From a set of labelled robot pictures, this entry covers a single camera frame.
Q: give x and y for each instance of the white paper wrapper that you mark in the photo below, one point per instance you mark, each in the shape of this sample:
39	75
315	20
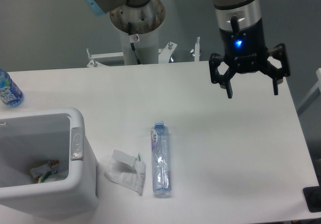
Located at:
126	170

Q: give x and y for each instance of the white metal frame bracket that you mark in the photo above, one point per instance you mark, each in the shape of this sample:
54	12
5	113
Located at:
165	55

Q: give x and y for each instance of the blue labelled water bottle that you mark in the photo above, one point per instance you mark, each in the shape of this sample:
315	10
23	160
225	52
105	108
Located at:
11	95

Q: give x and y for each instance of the clear plastic bottle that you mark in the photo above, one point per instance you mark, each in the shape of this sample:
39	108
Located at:
160	160

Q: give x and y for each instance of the trash inside the can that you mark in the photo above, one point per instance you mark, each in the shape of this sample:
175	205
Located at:
49	172

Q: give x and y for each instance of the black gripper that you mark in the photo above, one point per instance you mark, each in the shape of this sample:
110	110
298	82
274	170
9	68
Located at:
242	45

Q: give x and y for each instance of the white plastic trash can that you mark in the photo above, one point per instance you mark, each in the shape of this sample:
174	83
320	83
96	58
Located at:
32	138

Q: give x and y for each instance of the black clamp at table edge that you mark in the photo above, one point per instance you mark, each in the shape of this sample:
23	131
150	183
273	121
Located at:
312	198

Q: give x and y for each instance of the white frame leg right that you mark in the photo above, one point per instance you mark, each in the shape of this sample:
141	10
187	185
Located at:
310	97

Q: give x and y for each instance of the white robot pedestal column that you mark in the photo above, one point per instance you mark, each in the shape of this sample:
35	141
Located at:
138	29

